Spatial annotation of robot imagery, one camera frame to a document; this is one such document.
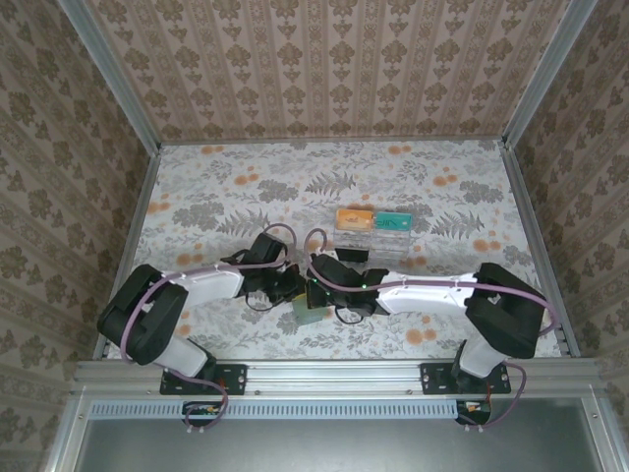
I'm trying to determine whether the green card holder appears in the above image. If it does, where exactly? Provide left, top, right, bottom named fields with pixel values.
left=292, top=293, right=329, bottom=326

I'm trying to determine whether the clear acrylic card box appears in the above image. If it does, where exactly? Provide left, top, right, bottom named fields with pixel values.
left=332, top=208, right=414, bottom=263

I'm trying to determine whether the orange card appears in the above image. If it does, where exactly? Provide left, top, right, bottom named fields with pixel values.
left=335, top=208, right=375, bottom=232

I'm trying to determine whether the teal VIP card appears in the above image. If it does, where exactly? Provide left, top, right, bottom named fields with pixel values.
left=375, top=210, right=413, bottom=234

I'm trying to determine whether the grey metal panel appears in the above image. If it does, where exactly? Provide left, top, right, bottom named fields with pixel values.
left=73, top=398, right=594, bottom=472

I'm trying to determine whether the thin black camera cable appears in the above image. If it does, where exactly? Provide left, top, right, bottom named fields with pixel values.
left=244, top=293, right=279, bottom=315
left=333, top=304, right=369, bottom=326

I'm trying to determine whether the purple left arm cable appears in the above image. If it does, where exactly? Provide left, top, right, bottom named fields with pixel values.
left=119, top=223, right=298, bottom=437

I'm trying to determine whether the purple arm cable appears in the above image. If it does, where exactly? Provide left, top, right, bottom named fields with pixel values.
left=304, top=230, right=559, bottom=435
left=119, top=223, right=298, bottom=437

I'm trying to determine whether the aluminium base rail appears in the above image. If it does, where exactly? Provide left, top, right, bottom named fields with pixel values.
left=73, top=357, right=606, bottom=395

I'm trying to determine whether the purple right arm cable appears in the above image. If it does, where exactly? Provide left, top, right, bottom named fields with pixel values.
left=304, top=230, right=559, bottom=435

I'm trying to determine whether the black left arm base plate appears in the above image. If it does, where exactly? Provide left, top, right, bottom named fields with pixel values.
left=159, top=362, right=249, bottom=396

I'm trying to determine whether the white slotted cable duct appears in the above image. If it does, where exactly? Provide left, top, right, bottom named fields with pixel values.
left=90, top=398, right=492, bottom=421

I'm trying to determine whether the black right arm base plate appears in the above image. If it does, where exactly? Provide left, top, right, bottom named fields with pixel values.
left=421, top=362, right=512, bottom=396

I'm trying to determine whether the aluminium table side rail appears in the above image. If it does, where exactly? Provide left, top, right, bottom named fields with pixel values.
left=500, top=141, right=581, bottom=358
left=92, top=147, right=163, bottom=360

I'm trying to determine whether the black connector box with wires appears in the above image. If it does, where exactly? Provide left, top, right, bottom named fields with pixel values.
left=455, top=399, right=493, bottom=426
left=183, top=401, right=223, bottom=427

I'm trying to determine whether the aluminium table end rail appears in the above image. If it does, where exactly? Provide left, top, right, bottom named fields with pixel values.
left=159, top=136, right=507, bottom=148

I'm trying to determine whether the aluminium frame post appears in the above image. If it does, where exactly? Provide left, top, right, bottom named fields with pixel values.
left=503, top=0, right=594, bottom=148
left=58, top=0, right=163, bottom=153

